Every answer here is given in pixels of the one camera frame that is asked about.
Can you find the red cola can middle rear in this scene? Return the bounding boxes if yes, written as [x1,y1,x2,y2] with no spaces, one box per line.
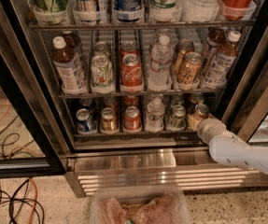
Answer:
[120,41,139,58]

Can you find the tea bottle middle left front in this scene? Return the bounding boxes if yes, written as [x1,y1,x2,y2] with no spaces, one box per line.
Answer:
[52,36,86,95]

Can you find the white green can middle rear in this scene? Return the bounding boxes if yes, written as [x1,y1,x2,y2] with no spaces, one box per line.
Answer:
[94,41,111,58]

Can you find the silver green can bottom rear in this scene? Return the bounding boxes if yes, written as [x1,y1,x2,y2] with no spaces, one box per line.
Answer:
[170,94,184,107]

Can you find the orange can bottom shelf front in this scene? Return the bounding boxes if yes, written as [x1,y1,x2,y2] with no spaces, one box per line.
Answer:
[191,104,209,119]

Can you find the orange can middle front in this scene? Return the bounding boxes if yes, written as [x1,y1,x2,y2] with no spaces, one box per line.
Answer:
[176,52,202,84]

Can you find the silver green can bottom front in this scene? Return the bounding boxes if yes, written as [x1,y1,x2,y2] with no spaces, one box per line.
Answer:
[167,105,186,130]

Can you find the right glass fridge door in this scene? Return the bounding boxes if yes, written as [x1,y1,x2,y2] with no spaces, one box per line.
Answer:
[230,35,268,147]

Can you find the wire shelf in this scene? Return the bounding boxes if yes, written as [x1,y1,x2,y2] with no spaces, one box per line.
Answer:
[59,89,222,99]
[29,20,255,32]

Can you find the tea bottle middle left rear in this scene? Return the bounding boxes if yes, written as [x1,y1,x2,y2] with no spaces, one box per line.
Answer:
[63,31,85,62]

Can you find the blue can bottom rear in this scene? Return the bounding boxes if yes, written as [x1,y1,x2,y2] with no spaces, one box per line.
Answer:
[79,98,97,115]

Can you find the tea bottle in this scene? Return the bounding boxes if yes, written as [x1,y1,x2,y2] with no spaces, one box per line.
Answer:
[201,27,226,75]
[204,31,241,86]
[52,36,86,95]
[63,31,85,62]

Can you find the clear plastic container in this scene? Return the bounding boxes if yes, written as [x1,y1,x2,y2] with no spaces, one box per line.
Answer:
[90,185,190,224]

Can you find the gold can bottom rear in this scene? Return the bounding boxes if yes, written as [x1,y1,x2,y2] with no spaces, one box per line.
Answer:
[104,96,118,111]

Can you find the white green can middle front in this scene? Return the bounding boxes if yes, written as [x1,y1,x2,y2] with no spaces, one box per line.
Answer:
[91,54,114,87]

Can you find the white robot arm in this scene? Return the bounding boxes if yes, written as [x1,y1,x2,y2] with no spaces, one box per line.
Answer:
[187,114,268,175]

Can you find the tea bottle middle right rear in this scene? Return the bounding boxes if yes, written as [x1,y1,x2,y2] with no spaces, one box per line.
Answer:
[201,27,226,75]

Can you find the water bottle top shelf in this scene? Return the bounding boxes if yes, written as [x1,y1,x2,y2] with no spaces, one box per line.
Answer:
[183,0,219,22]

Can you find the fridge bottom vent grille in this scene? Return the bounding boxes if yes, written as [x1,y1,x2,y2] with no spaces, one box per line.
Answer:
[65,163,268,197]

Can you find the orange cable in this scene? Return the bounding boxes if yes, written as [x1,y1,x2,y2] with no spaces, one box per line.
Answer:
[26,177,39,224]

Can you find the blue can bottom front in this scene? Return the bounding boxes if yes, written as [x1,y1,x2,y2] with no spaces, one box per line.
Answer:
[76,108,95,134]

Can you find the left glass fridge door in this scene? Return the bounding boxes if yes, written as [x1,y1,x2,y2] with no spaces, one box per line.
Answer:
[0,25,66,179]

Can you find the silver green can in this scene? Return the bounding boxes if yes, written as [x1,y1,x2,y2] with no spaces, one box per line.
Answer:
[167,105,186,130]
[170,94,184,107]

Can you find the water bottle middle front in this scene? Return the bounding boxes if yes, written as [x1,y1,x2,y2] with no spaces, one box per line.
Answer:
[149,35,173,86]

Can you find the glass fridge door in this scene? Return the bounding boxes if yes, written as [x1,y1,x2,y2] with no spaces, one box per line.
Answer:
[230,35,268,147]
[0,25,66,179]

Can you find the orange can middle rear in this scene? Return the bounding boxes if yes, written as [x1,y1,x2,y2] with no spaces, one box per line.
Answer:
[174,39,194,75]

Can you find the water bottle middle rear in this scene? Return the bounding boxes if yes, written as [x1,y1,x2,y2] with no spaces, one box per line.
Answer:
[149,29,169,48]

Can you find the orange can shelf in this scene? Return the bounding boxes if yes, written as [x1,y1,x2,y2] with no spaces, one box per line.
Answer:
[188,93,204,112]
[191,104,209,119]

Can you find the red can bottom front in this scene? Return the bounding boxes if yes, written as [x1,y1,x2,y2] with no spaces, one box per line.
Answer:
[124,106,141,132]

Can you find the black cables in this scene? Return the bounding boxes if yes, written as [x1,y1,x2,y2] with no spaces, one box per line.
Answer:
[0,178,46,224]

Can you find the orange can bottom shelf rear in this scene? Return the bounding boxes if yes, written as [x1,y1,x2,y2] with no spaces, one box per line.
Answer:
[188,93,204,112]

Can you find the middle wire shelf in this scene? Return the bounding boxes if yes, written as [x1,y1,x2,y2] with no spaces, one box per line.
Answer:
[59,89,222,99]

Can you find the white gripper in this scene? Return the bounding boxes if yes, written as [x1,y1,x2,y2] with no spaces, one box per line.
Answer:
[187,114,226,144]

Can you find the red cola can middle front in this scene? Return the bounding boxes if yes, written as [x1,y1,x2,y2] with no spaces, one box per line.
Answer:
[121,54,142,87]

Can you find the top wire shelf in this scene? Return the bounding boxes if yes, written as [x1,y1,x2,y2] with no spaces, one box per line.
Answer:
[29,20,255,32]

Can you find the tea bottle middle right front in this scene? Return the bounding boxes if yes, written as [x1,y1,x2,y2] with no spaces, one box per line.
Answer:
[204,31,241,86]

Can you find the red can bottom rear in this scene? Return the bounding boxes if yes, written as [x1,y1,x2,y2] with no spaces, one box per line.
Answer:
[124,95,139,107]

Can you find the gold can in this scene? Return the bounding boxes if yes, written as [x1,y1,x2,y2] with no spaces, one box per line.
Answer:
[101,107,119,131]
[104,96,118,111]

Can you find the water bottle bottom shelf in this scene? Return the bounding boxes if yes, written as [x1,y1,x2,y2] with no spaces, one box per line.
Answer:
[146,97,165,133]

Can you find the water bottle shelf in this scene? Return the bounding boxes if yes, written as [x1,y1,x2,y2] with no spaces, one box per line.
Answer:
[146,97,165,133]
[183,0,219,22]

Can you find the gold can bottom front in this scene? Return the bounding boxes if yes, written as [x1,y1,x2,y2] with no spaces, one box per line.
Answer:
[101,107,119,131]

